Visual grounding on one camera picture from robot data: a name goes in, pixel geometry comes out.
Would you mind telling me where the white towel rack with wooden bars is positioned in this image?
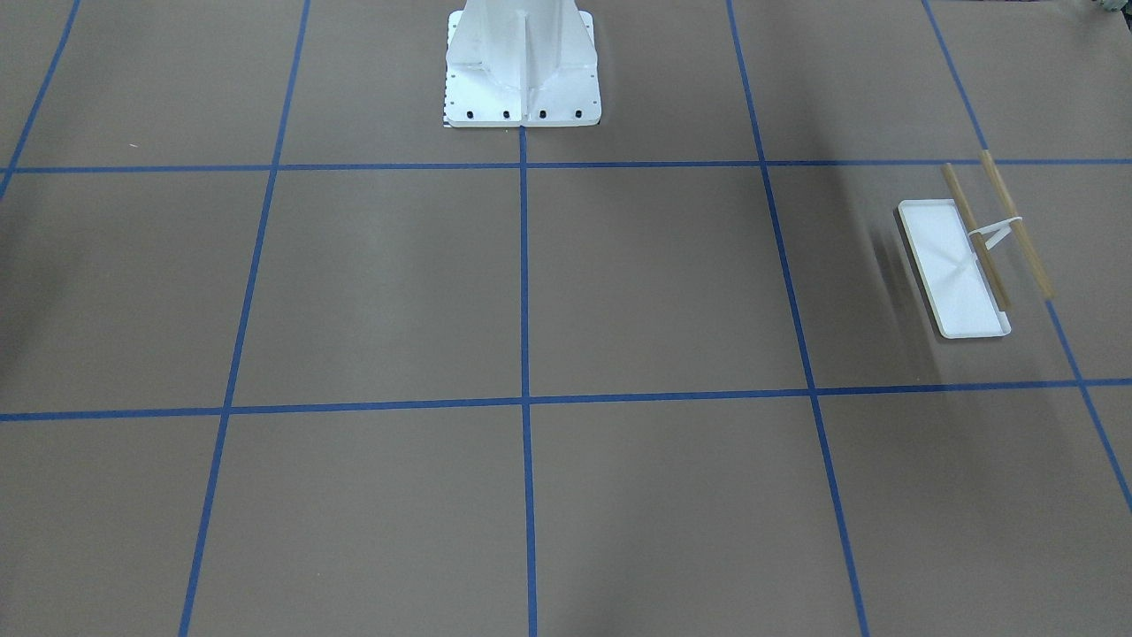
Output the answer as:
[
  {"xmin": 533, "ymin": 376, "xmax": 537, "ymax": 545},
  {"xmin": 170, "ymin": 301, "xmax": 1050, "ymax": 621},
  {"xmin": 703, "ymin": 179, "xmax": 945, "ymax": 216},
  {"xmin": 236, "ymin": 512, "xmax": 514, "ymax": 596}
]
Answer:
[{"xmin": 895, "ymin": 149, "xmax": 1056, "ymax": 342}]

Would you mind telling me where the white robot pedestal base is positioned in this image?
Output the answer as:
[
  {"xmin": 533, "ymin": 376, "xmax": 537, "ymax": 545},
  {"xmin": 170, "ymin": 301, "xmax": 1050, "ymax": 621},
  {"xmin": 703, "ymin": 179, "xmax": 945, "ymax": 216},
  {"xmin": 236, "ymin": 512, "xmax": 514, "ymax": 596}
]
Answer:
[{"xmin": 441, "ymin": 1, "xmax": 602, "ymax": 128}]

